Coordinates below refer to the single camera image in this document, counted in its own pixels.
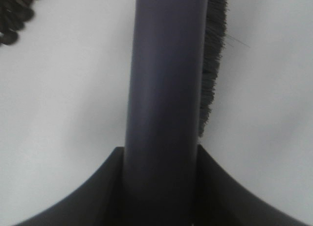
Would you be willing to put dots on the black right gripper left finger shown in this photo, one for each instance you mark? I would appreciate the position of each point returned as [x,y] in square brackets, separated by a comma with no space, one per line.
[91,203]

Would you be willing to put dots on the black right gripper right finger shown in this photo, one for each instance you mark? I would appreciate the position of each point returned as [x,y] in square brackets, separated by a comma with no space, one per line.
[222,201]

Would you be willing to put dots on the purple hand brush black bristles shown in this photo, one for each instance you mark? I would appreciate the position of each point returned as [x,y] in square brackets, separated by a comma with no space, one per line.
[176,54]

